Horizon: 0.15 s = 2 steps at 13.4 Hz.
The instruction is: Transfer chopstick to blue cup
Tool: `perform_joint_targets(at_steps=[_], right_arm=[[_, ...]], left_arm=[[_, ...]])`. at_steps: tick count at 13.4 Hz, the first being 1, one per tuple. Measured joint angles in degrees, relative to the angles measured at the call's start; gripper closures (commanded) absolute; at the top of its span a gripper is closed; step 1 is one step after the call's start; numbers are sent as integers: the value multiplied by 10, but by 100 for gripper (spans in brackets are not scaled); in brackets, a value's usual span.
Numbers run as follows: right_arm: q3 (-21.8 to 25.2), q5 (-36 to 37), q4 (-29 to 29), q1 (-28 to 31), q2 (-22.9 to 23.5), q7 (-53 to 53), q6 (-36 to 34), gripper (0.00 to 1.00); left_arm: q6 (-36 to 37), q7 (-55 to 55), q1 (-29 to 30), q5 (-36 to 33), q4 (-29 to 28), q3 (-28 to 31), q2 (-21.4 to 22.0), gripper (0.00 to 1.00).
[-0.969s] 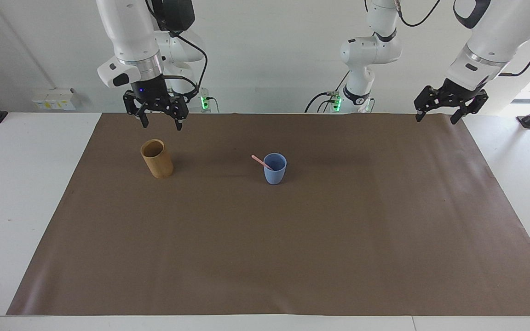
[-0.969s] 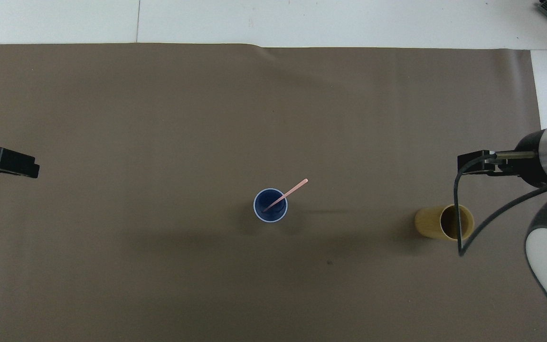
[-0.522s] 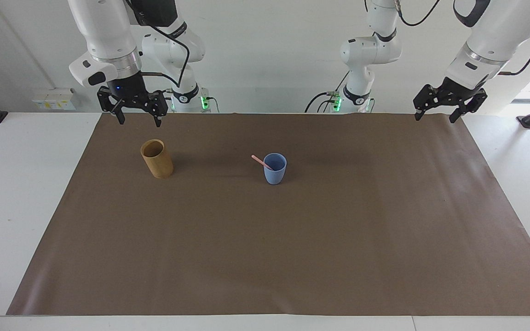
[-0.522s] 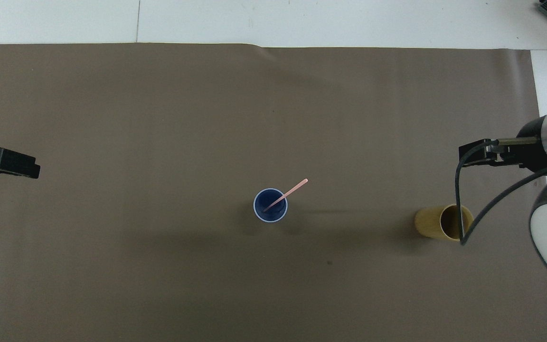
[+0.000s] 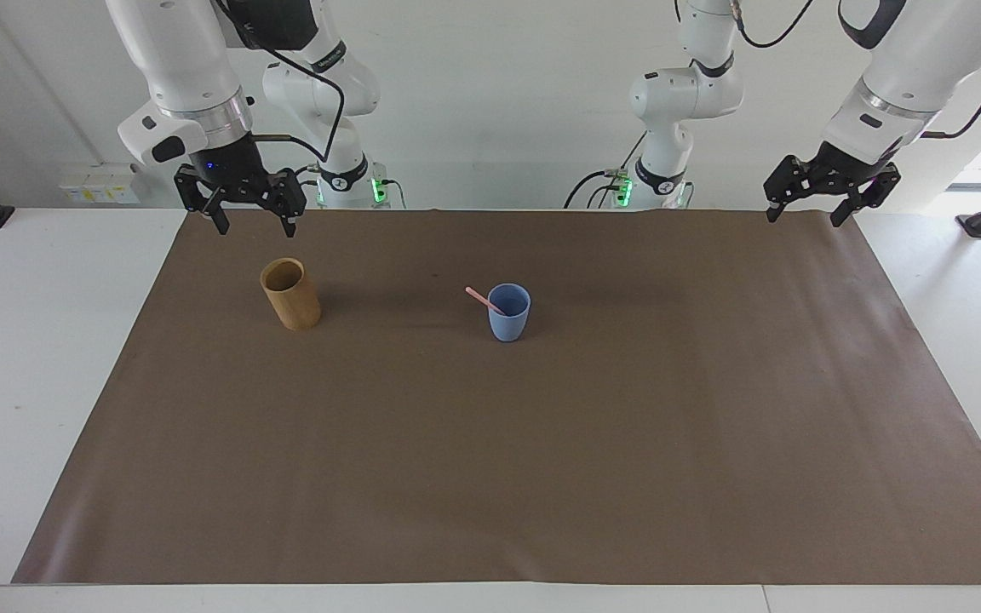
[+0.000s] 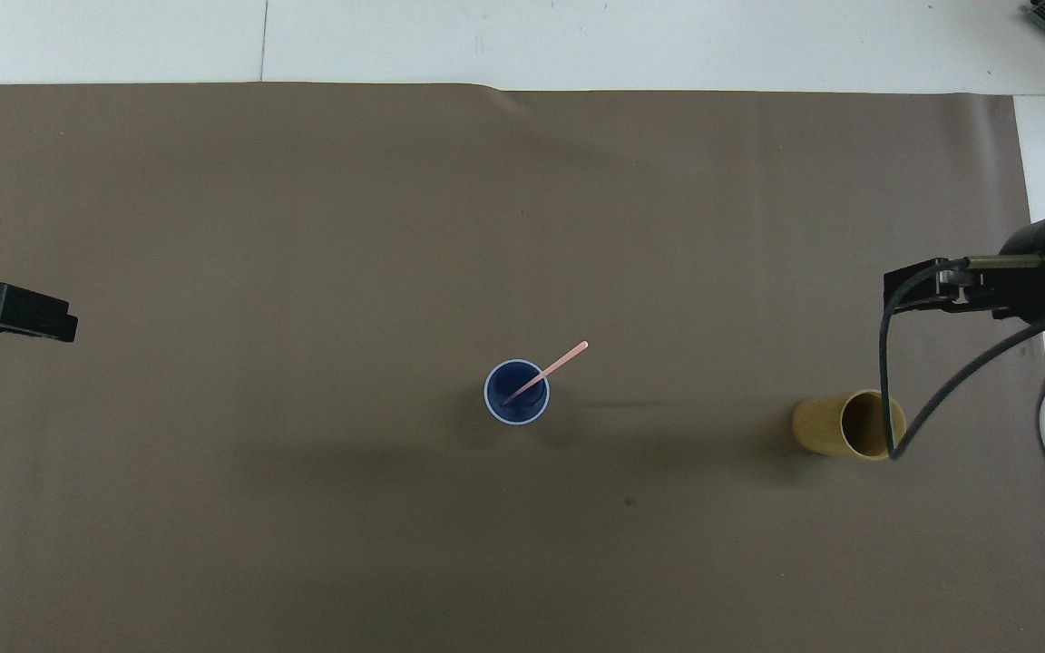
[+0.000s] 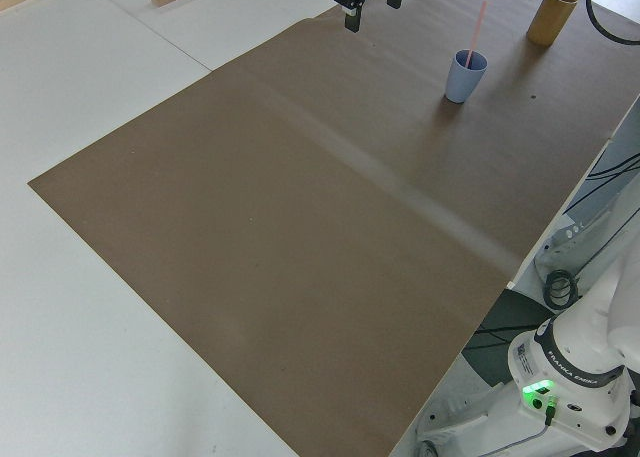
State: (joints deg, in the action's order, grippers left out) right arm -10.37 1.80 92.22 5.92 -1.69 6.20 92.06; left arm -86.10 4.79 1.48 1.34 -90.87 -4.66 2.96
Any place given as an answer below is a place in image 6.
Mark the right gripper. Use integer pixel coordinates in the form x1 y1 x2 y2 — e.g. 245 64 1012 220
963 215 1045 322

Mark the yellow cup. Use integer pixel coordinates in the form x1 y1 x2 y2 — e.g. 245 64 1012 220
792 389 907 462

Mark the pink chopstick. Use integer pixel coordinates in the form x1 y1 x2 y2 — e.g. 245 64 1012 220
503 341 590 405

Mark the blue cup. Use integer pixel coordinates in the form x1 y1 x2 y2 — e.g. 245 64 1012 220
483 359 552 427

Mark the black cable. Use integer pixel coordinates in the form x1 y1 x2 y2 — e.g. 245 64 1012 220
879 256 1045 462

